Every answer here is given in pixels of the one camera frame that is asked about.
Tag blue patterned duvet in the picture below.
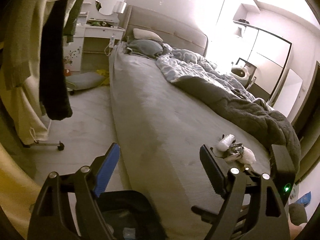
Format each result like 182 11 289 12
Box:
156 43 273 111

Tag clear plastic bubble bag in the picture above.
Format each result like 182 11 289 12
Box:
216 134 235 152

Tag black hanging garment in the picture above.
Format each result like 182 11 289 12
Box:
39 0 73 121

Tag beige hanging coat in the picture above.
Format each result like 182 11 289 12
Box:
1 0 48 145

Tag grey bed mattress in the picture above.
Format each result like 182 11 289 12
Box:
110 42 270 239

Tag grey upholstered headboard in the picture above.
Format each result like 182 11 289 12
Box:
119 5 208 56

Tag olive green hanging garment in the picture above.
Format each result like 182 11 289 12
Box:
63 0 84 44

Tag white cat bed pod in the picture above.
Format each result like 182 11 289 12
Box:
231 64 250 81

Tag red box on floor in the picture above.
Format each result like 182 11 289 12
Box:
64 69 71 76

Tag yellow cloth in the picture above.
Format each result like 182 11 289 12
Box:
96 69 110 86

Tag black trash bin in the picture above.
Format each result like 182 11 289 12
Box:
97 190 167 239

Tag silver table lamp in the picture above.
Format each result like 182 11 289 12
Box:
113 1 127 14

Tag dark grey fleece blanket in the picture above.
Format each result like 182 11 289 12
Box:
173 76 301 174

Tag cream pillow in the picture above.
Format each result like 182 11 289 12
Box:
133 28 163 42

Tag blue paper on floor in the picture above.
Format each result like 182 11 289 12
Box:
296 191 311 207

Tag grey padded stool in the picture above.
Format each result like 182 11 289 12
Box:
66 72 103 90

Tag white dressing table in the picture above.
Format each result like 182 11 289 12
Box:
63 1 125 73

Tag white wardrobe sliding doors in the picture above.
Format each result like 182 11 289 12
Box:
233 21 292 101

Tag white clothes rack base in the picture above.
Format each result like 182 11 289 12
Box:
20 128 65 151

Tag grey-blue pillow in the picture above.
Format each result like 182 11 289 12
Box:
126 39 163 57

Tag white remote on cable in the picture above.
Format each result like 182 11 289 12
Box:
104 35 115 56

